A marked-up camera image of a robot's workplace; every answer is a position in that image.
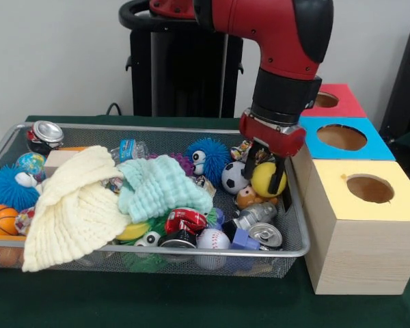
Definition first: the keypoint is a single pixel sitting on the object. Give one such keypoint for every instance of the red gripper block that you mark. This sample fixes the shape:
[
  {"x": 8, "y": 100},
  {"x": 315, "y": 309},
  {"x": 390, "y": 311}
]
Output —
[{"x": 276, "y": 138}]

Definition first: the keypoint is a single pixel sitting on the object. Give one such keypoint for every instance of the yellow ball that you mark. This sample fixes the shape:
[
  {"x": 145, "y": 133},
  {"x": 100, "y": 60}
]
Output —
[{"x": 263, "y": 177}]

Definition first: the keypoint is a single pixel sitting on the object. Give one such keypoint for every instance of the mint green cloth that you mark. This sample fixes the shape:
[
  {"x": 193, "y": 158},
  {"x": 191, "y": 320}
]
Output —
[{"x": 157, "y": 191}]

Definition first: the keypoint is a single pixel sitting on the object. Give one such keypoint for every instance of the cream yellow cloth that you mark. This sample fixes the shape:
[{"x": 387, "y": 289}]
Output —
[{"x": 75, "y": 212}]

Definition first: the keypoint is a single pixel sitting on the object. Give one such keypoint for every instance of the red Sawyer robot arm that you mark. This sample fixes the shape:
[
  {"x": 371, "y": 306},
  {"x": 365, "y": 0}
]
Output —
[{"x": 276, "y": 41}]

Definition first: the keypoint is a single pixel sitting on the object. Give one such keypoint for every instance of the shallow clear mesh bin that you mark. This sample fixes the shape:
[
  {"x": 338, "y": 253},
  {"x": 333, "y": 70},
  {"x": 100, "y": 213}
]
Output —
[{"x": 294, "y": 218}]

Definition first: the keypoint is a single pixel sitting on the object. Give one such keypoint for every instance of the wooden three-hole box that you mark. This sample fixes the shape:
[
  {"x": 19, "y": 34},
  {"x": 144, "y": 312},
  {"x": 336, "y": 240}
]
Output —
[{"x": 362, "y": 253}]

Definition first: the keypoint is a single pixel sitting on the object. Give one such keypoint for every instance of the small soccer ball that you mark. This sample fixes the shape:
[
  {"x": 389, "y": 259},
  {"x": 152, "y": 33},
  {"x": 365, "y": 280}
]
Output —
[{"x": 234, "y": 176}]

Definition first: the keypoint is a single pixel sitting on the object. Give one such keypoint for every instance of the blue spiky ball with eyes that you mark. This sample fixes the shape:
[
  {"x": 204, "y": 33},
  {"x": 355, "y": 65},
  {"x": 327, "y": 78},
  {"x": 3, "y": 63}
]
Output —
[
  {"x": 212, "y": 153},
  {"x": 3, "y": 189}
]

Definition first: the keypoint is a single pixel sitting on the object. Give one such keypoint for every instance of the small baseball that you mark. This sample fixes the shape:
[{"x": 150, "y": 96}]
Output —
[{"x": 212, "y": 239}]

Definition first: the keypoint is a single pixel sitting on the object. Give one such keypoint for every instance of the green spiky ball with eye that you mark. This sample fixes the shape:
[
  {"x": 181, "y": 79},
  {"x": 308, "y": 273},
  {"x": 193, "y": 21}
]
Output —
[{"x": 147, "y": 239}]

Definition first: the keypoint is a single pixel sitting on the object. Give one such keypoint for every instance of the yellow green plastic banana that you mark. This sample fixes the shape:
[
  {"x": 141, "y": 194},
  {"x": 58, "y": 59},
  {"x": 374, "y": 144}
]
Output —
[{"x": 133, "y": 231}]

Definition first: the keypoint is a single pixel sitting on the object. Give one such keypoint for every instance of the black upright panel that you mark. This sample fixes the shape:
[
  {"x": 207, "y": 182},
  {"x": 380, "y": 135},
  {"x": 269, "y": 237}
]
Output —
[{"x": 406, "y": 85}]

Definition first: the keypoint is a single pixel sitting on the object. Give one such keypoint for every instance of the dark green tablecloth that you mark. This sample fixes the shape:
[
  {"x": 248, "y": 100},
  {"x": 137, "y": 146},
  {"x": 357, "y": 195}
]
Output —
[{"x": 157, "y": 300}]

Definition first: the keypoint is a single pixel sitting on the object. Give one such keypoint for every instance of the silver drink can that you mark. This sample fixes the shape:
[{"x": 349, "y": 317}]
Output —
[{"x": 46, "y": 135}]

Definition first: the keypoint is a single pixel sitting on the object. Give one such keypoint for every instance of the small orange basketball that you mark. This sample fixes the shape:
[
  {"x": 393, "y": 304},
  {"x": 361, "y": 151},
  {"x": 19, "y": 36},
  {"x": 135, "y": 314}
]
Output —
[{"x": 0, "y": 220}]

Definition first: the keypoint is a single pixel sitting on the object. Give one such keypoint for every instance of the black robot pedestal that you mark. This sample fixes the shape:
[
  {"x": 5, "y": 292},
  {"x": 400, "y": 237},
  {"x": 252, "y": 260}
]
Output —
[{"x": 171, "y": 68}]

